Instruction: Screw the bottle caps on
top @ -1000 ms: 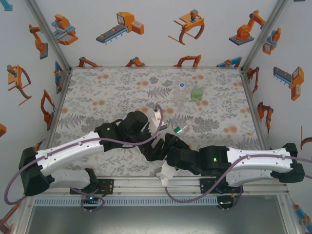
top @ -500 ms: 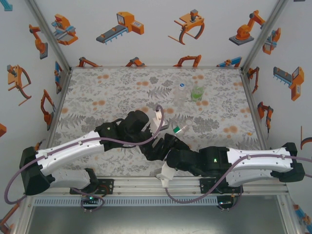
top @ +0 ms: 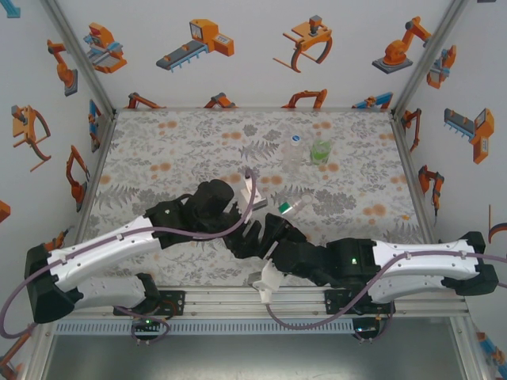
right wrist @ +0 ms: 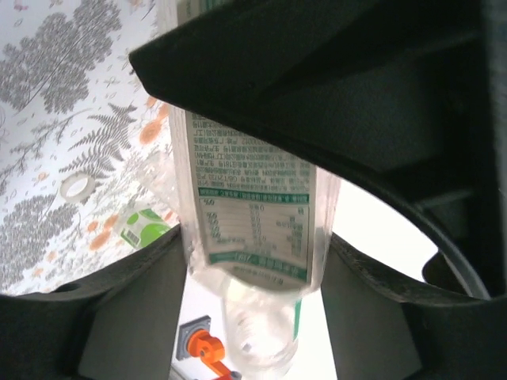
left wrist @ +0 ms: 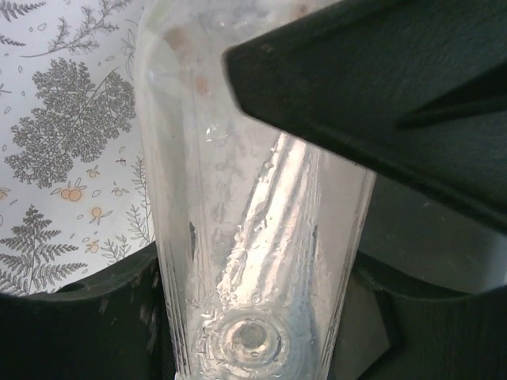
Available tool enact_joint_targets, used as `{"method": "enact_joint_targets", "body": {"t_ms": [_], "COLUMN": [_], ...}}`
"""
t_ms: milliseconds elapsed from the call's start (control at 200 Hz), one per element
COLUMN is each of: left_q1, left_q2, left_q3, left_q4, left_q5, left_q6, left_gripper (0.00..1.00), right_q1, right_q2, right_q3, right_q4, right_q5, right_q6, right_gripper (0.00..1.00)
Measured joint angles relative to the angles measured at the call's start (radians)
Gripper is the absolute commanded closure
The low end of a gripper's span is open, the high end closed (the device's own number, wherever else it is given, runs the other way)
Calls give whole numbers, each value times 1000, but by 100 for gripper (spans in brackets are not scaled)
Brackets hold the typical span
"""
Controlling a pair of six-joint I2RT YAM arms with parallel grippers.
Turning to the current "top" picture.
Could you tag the frosted white bottle cap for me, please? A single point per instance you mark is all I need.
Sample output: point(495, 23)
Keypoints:
point(307, 199)

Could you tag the clear unlabelled plastic bottle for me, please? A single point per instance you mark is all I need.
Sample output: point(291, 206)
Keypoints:
point(295, 158)

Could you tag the clear bottle with green label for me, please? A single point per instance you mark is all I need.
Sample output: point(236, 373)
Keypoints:
point(321, 156)

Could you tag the white cap with blue top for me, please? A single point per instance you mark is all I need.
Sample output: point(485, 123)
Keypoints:
point(297, 139)

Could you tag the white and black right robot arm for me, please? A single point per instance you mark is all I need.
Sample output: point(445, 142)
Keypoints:
point(416, 265)

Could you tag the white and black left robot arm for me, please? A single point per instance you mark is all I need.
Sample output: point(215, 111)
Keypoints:
point(99, 253)

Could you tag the circuit board with green light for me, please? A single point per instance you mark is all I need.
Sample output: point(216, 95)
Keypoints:
point(364, 329)
point(146, 325)

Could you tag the floral printed tablecloth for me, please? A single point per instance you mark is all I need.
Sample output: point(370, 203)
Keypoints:
point(178, 130)

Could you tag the grey metal base panel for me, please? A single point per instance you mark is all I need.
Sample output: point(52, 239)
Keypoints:
point(253, 360)

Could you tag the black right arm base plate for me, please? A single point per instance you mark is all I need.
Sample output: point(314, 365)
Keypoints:
point(336, 305)

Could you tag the aluminium front rail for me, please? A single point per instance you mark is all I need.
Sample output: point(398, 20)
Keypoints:
point(222, 301)

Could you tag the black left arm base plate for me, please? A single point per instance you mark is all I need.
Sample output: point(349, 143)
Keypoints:
point(176, 302)

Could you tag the aluminium rear rail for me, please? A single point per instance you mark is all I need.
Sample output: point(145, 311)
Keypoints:
point(253, 108)

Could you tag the aluminium side rail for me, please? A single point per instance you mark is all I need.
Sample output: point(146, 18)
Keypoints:
point(90, 198)
point(421, 198)

